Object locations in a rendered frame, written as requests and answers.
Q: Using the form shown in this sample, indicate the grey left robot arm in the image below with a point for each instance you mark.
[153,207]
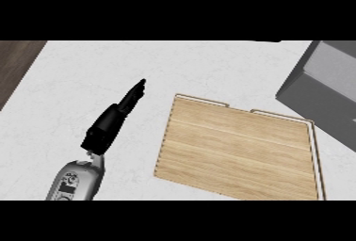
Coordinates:
[74,182]

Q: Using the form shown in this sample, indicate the pale wooden tray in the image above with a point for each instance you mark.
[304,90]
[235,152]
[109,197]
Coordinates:
[238,150]

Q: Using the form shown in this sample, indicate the grey box appliance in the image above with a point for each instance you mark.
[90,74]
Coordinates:
[319,94]

